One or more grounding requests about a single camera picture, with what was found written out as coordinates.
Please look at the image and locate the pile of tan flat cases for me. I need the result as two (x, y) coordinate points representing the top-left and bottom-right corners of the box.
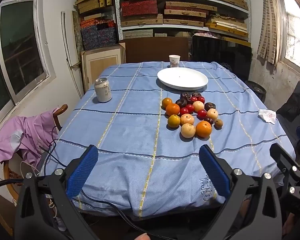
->
(118, 0), (218, 39)

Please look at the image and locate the white leaning strip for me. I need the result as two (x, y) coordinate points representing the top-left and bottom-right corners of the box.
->
(61, 11), (83, 98)

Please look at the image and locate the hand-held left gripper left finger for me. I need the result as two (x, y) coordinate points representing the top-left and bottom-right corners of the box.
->
(14, 144), (100, 240)

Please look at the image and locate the green patterned board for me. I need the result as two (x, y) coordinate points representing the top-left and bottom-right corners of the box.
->
(72, 10), (85, 65)

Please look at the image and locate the white metal shelf rack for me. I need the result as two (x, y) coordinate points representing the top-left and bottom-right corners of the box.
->
(114, 0), (252, 43)

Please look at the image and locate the crumpled white tissue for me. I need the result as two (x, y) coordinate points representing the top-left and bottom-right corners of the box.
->
(258, 109), (277, 125)

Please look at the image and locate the framed wooden panel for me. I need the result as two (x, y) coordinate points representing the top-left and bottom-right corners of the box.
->
(81, 43), (126, 93)

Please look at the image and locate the grey framed window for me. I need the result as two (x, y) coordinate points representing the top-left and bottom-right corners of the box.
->
(0, 0), (57, 104)

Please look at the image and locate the thin black cable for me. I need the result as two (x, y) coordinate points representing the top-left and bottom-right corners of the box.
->
(39, 126), (170, 240)

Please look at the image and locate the black round stool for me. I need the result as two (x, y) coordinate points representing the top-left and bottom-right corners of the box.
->
(245, 80), (267, 103)

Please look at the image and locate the thick black cable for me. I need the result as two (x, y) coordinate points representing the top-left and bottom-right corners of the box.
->
(0, 177), (25, 193)

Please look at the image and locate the wooden chair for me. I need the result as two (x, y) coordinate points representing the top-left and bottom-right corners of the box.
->
(2, 104), (68, 205)

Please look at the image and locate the black flat screen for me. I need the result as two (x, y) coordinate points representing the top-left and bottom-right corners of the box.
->
(191, 35), (252, 82)

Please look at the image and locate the blue striped tablecloth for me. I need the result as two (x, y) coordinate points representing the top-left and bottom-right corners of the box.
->
(40, 61), (297, 218)

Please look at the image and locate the brown wooden board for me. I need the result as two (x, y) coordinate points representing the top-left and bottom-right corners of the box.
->
(119, 37), (190, 64)

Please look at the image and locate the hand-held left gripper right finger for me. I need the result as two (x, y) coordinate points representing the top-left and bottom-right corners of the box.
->
(199, 145), (283, 240)

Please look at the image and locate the white cable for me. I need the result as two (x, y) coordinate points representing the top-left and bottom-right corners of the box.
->
(20, 160), (58, 220)

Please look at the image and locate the bright window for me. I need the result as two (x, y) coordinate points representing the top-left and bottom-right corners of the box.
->
(277, 0), (300, 73)

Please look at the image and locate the white drink can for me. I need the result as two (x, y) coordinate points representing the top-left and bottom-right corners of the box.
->
(94, 78), (112, 103)

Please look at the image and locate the tangerine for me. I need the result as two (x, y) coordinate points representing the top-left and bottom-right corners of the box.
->
(196, 120), (213, 138)
(165, 103), (181, 116)

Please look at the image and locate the beige brick pattern curtain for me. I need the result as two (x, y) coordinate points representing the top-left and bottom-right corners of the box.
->
(256, 0), (280, 65)

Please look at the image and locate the white oval plate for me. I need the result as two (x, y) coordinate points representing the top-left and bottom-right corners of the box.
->
(157, 67), (209, 90)

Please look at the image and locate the stack of blue patterned boxes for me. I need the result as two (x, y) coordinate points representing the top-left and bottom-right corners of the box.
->
(80, 19), (118, 50)

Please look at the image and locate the purple shirt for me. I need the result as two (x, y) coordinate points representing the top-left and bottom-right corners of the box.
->
(0, 109), (63, 168)

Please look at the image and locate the white paper cup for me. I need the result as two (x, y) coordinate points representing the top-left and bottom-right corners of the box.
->
(169, 54), (181, 68)

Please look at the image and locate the beige round fruit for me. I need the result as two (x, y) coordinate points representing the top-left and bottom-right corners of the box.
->
(206, 108), (219, 122)
(181, 123), (196, 139)
(180, 114), (195, 126)
(192, 101), (205, 113)

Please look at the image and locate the stack of tan woven boxes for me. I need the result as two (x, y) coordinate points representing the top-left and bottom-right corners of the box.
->
(75, 0), (114, 14)

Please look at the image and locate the black cloth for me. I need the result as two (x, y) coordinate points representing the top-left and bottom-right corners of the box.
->
(276, 81), (300, 130)

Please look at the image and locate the large red patterned box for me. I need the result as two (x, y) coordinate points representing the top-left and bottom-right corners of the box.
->
(120, 0), (158, 17)

